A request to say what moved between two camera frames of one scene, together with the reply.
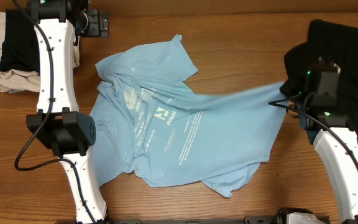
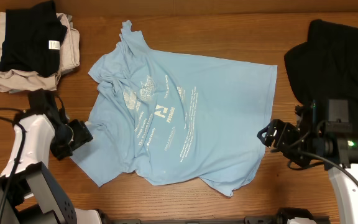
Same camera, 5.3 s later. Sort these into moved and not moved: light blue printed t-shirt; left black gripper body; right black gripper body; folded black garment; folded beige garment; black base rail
Moved: left black gripper body; right black gripper body; light blue printed t-shirt
Not moved: folded beige garment; folded black garment; black base rail
